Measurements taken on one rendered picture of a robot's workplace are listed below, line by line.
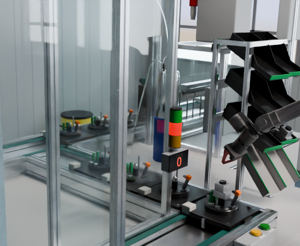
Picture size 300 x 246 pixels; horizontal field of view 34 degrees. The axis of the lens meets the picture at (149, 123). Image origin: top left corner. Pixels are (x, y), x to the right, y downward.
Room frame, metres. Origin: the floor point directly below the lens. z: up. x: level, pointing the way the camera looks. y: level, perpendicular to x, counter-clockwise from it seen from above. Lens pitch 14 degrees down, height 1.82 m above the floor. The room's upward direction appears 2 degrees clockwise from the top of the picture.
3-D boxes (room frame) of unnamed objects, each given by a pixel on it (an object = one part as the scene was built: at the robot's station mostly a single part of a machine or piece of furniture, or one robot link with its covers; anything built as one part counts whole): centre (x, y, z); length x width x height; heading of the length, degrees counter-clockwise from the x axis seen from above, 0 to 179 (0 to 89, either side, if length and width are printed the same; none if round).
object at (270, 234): (1.71, -0.42, 0.93); 0.21 x 0.07 x 0.06; 139
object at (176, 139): (1.85, -0.10, 1.28); 0.05 x 0.05 x 0.05
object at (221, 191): (1.93, -0.31, 1.06); 0.08 x 0.04 x 0.07; 48
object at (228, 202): (1.92, -0.31, 0.98); 0.14 x 0.14 x 0.02
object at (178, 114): (1.85, -0.10, 1.38); 0.05 x 0.05 x 0.05
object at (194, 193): (2.09, -0.12, 1.01); 0.24 x 0.24 x 0.13; 49
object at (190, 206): (1.91, -0.18, 0.97); 0.05 x 0.05 x 0.04; 49
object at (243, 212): (1.92, -0.31, 0.96); 0.24 x 0.24 x 0.02; 49
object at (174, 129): (1.85, -0.10, 1.33); 0.05 x 0.05 x 0.05
